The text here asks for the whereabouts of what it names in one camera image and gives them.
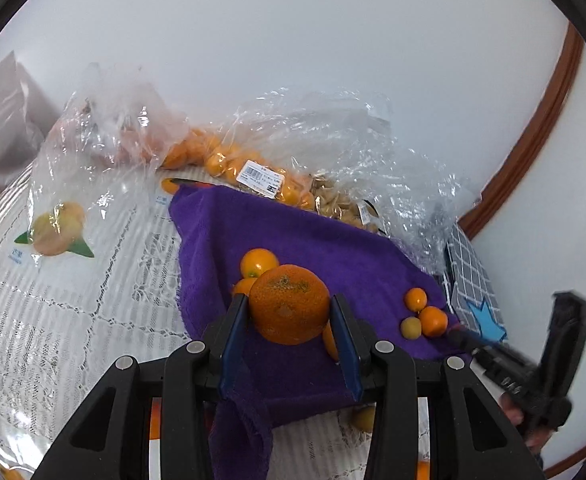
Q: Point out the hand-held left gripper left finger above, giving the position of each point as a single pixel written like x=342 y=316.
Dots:
x=233 y=340

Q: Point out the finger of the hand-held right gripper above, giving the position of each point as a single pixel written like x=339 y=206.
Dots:
x=473 y=340

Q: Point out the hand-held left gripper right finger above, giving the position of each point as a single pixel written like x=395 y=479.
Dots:
x=345 y=350

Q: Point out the oval orange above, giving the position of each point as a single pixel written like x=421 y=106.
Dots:
x=329 y=342

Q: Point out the round orange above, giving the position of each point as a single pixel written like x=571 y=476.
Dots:
x=423 y=471
x=259 y=262
x=243 y=287
x=433 y=321

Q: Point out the large rough-skinned tangerine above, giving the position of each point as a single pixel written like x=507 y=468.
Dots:
x=289 y=305

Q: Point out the person's right hand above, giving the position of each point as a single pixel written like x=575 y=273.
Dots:
x=515 y=412

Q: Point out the grid-patterned blue-star box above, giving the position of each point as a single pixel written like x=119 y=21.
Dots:
x=468 y=270

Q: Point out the small orange kumquat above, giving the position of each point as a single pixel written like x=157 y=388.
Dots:
x=415 y=299

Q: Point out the purple towel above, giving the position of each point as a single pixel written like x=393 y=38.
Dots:
x=323 y=240

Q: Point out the pile of bagged tan nuts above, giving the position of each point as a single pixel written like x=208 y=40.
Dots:
x=340 y=202

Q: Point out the fruit-print lace tablecloth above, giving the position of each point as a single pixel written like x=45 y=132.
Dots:
x=73 y=310

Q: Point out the pile of bagged oranges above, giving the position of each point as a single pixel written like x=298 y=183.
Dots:
x=213 y=155

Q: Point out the large clear plastic bag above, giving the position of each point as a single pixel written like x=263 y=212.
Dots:
x=373 y=140

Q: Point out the small clear plastic bag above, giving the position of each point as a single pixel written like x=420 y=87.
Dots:
x=108 y=125

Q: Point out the white plastic bag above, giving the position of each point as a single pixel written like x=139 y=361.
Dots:
x=3 y=110

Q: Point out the brown wooden door frame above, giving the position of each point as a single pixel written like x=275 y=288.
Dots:
x=538 y=130

